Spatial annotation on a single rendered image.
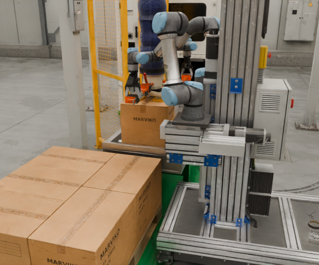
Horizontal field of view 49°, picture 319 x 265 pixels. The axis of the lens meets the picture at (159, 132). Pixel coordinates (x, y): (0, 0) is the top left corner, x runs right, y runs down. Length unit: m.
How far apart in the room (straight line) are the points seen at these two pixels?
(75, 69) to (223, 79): 1.94
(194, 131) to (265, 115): 0.45
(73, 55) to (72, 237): 2.23
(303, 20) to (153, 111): 8.82
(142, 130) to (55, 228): 1.20
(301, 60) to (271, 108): 9.26
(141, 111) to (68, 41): 1.29
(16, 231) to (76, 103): 2.04
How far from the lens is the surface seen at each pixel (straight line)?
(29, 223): 2.18
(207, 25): 2.80
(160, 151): 2.87
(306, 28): 11.30
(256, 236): 2.60
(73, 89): 3.85
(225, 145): 2.06
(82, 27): 3.80
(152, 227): 2.93
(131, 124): 2.93
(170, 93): 2.02
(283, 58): 11.43
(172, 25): 2.08
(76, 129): 3.98
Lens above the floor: 1.70
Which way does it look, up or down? 20 degrees down
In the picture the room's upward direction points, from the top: straight up
